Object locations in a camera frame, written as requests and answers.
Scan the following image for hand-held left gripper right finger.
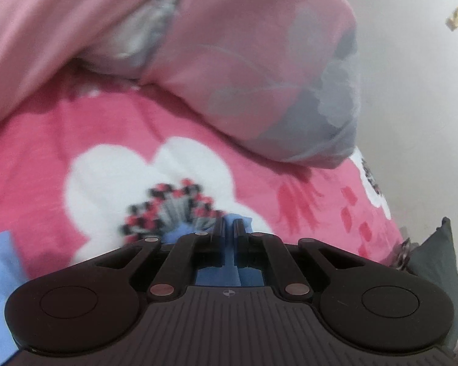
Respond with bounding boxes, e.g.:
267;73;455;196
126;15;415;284
233;217;368;303

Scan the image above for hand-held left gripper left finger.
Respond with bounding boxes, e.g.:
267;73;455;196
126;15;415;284
93;217;230;302

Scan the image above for blue shirt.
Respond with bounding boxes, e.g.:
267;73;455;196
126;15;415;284
0;211;270;366

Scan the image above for dark grey folded clothes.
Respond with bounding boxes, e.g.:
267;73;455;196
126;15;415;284
408;217;458;359

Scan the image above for pink floral quilt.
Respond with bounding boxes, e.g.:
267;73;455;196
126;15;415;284
0;0;361;169

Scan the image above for pink flower print blanket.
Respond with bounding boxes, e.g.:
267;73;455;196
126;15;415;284
0;63;405;281

